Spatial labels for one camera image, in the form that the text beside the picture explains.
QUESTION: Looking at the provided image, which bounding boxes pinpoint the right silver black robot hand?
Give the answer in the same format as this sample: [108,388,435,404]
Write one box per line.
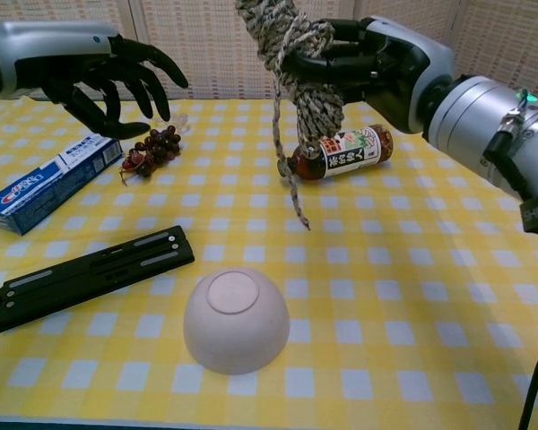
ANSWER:
[277,16,456,135]

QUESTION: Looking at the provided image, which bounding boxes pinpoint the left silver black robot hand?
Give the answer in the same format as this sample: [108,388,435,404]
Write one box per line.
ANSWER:
[0,21,190,140]

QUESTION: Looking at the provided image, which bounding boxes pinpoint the braided speckled rope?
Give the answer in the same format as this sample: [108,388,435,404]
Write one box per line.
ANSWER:
[233,0,345,232]

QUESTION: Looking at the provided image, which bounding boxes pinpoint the yellow checkered tablecloth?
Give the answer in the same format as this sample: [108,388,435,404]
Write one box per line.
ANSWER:
[0,97,538,425]

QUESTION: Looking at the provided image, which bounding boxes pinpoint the brown tea bottle with label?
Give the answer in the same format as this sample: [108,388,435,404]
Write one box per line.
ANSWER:
[276,124,395,184]

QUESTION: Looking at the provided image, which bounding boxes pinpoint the blue white toothpaste box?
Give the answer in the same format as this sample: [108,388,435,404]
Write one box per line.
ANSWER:
[0,133,125,237]

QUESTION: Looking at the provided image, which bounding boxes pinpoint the dark red grape bunch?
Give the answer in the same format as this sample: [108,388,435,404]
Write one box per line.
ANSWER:
[119,125,183,185]

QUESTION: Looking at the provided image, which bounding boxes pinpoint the clear plastic grape bunch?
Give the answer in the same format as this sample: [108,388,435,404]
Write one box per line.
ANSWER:
[163,113,193,134]

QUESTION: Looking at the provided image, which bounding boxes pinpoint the upturned beige bowl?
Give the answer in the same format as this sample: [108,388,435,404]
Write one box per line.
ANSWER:
[182,267,291,375]

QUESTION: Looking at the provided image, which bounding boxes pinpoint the black metal rail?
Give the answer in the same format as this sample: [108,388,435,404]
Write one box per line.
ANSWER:
[0,225,195,341]

